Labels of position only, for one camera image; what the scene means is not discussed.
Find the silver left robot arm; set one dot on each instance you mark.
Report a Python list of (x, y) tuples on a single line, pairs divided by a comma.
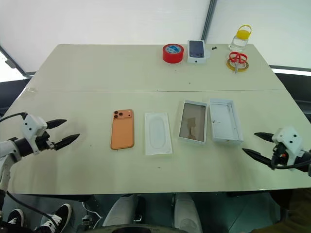
[(7, 148)]

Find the orange smartphone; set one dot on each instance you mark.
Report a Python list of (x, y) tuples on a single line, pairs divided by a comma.
[(122, 131)]

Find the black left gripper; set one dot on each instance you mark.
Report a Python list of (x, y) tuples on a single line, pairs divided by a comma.
[(42, 143)]

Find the white box with blue phone print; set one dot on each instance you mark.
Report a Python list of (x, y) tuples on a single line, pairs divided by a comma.
[(197, 51)]

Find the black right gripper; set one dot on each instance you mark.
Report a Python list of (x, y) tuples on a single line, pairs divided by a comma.
[(278, 151)]

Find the clear jar with yellow lid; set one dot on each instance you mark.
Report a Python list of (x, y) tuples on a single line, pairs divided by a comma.
[(239, 42)]

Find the white phone box base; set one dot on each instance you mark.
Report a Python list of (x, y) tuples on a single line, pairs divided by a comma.
[(193, 121)]

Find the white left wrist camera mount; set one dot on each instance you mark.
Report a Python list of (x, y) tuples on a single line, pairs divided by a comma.
[(32, 125)]

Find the red tape roll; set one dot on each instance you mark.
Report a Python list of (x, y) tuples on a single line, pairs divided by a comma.
[(172, 57)]

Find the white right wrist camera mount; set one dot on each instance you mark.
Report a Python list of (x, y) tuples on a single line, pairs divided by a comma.
[(289, 139)]

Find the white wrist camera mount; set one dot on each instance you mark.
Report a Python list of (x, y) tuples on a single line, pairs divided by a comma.
[(32, 125), (289, 139)]

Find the yellow tape roll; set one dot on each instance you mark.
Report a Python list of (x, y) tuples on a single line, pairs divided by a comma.
[(245, 65)]

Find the white paper insert tray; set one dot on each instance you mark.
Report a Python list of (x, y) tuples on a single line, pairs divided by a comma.
[(158, 134)]

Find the white rounded leg cover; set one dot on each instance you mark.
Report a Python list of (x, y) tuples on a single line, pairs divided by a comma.
[(121, 211), (187, 213)]

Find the white phone box lid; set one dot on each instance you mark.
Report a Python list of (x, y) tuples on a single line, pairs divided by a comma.
[(224, 121)]

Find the black and white sneaker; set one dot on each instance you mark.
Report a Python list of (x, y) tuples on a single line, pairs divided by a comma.
[(16, 217), (58, 217)]

